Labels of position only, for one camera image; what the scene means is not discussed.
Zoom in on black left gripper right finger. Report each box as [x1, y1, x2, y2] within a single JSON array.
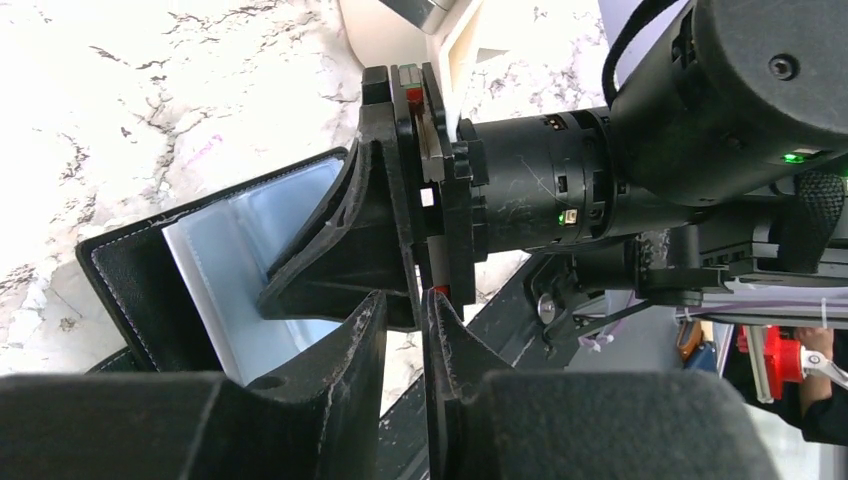
[[422, 289, 778, 479]]

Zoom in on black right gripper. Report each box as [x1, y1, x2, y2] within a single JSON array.
[[257, 62, 488, 330]]

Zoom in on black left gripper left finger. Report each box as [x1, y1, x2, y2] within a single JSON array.
[[1, 292, 388, 479]]

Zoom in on black leather card holder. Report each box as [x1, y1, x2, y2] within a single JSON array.
[[76, 146, 357, 385]]

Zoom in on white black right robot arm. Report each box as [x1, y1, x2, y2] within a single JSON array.
[[257, 1, 847, 331]]

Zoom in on cream oblong plastic tray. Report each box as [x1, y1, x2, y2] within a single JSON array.
[[339, 0, 515, 141]]

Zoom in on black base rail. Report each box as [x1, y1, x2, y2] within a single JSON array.
[[374, 255, 578, 479]]

